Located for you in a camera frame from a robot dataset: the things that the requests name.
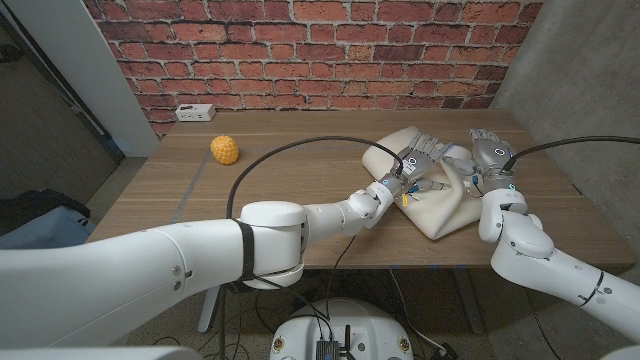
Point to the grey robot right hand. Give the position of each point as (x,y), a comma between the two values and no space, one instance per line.
(487,155)

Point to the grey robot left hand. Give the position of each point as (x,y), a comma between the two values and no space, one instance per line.
(415,162)

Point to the cream memory foam sheet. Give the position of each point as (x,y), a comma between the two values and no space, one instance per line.
(440,210)

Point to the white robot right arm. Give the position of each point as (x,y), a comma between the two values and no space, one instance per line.
(540,260)

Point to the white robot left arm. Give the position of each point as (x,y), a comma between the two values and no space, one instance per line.
(150,270)

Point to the yellow toy pineapple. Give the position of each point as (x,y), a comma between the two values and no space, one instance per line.
(224,149)

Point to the grey table leg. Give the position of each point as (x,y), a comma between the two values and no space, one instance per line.
(470,305)

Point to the red brick printed backdrop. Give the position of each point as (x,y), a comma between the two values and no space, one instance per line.
(300,50)

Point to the white robot torso base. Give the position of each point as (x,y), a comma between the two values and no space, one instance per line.
(365,325)

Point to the black antenna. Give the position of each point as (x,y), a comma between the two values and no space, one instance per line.
(347,340)

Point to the small grey electronics box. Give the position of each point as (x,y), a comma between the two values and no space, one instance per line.
(327,350)

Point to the white power strip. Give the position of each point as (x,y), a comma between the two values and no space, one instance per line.
(195,112)

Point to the white table leg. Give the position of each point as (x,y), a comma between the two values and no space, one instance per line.
(207,312)

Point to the blue storage container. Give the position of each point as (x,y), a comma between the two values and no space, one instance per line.
(45,227)

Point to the black bag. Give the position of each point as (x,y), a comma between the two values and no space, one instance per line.
(30,205)

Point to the white wall panel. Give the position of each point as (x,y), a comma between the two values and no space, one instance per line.
(75,60)

